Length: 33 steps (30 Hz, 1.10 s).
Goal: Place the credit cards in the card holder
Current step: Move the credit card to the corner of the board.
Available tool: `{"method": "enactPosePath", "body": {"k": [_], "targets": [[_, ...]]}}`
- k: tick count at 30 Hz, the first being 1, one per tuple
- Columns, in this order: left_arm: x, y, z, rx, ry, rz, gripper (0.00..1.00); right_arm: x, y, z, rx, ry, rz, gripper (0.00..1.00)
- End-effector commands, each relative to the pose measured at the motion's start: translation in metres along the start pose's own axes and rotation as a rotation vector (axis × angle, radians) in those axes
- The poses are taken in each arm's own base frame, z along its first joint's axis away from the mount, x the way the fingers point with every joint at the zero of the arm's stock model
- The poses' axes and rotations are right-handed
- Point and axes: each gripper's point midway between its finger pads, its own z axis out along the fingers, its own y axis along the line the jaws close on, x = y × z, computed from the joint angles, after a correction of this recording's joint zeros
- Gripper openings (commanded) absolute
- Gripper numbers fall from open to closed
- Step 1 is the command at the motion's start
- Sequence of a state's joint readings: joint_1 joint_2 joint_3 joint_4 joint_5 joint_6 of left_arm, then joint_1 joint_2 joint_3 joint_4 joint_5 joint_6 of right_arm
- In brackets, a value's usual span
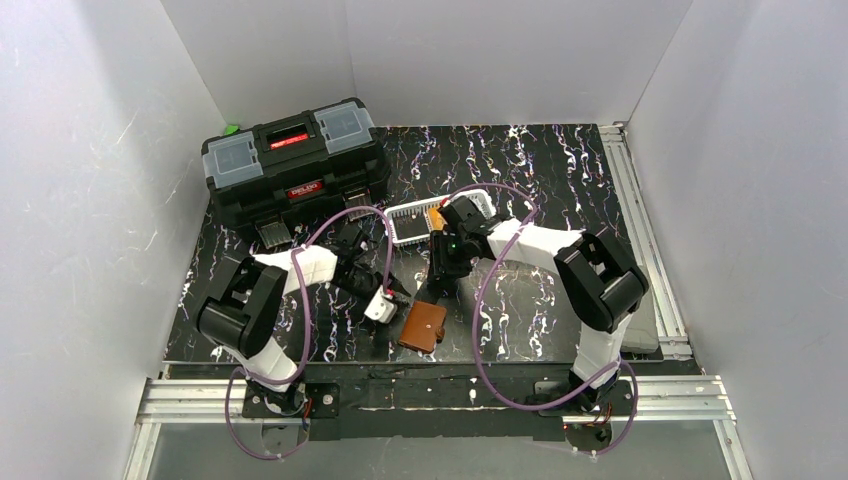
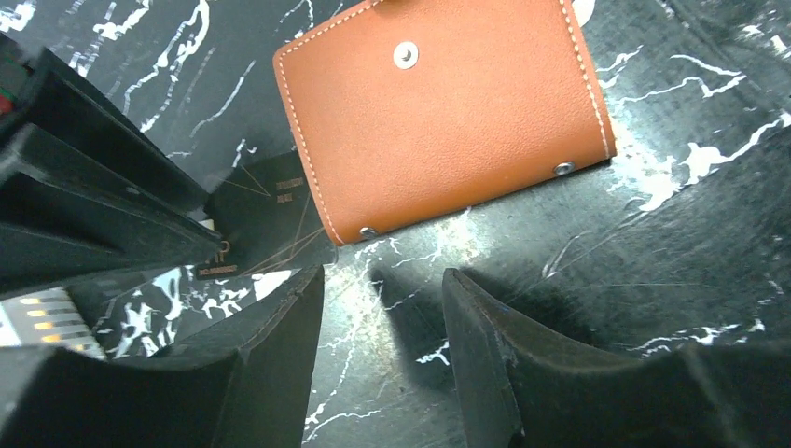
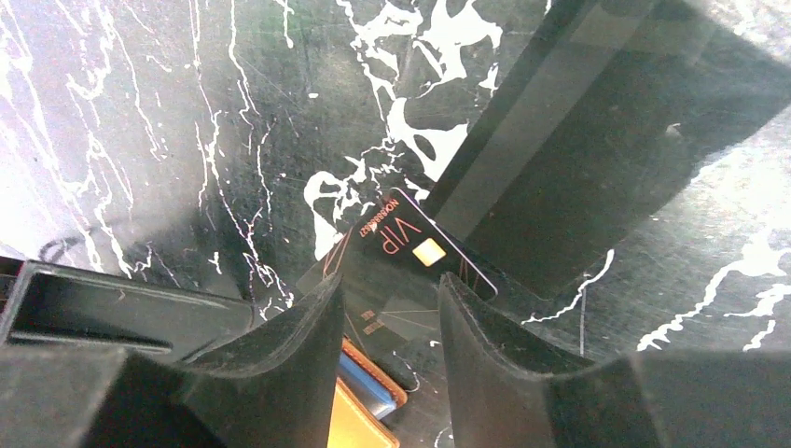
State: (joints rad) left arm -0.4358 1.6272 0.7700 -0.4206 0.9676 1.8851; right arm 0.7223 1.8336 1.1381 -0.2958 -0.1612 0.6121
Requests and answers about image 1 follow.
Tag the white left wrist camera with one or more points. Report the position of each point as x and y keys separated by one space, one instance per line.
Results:
x=382 y=307

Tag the aluminium frame rail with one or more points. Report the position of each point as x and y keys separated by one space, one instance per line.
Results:
x=673 y=338

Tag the black plastic toolbox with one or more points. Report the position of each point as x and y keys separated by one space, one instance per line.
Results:
x=266 y=180

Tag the white plastic basket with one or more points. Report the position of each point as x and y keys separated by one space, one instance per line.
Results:
x=479 y=197

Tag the orange credit card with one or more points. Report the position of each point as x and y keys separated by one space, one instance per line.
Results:
x=435 y=219

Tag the brown leather card holder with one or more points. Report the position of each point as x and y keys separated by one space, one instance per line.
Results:
x=423 y=328

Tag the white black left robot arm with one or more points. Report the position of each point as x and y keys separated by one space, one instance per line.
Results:
x=239 y=307

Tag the grey plastic case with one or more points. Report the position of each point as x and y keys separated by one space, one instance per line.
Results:
x=641 y=335

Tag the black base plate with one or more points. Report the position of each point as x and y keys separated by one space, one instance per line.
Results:
x=429 y=400

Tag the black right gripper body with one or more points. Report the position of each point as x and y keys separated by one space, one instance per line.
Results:
x=441 y=279

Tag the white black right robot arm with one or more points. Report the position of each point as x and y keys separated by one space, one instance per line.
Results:
x=602 y=280

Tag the black credit card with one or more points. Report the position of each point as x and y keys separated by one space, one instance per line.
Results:
x=409 y=228

